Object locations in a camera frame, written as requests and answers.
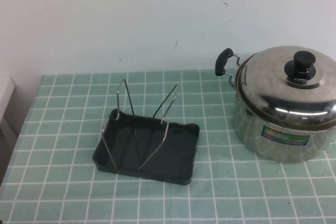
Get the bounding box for steel pot lid black knob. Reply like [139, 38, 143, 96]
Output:
[234, 45, 336, 133]

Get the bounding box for stainless steel pot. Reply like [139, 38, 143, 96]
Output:
[214, 47, 336, 164]

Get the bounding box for green white checked tablecloth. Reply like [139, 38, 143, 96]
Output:
[0, 69, 336, 224]

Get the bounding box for white side cabinet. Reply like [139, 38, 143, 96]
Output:
[0, 77, 17, 135]

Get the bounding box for black tray wire lid rack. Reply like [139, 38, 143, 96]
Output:
[92, 78, 201, 187]

